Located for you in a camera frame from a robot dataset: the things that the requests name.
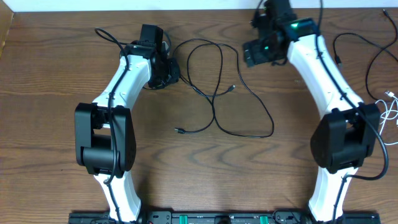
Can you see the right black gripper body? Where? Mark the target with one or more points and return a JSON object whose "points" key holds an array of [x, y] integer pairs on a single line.
{"points": [[262, 52]]}

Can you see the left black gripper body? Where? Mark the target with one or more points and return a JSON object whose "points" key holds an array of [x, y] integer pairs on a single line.
{"points": [[170, 73]]}

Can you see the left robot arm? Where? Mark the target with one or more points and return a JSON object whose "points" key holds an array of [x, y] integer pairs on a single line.
{"points": [[105, 142]]}

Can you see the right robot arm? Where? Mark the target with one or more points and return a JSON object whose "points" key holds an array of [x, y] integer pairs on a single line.
{"points": [[346, 133]]}

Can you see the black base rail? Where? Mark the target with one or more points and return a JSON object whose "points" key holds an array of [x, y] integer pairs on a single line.
{"points": [[278, 216]]}

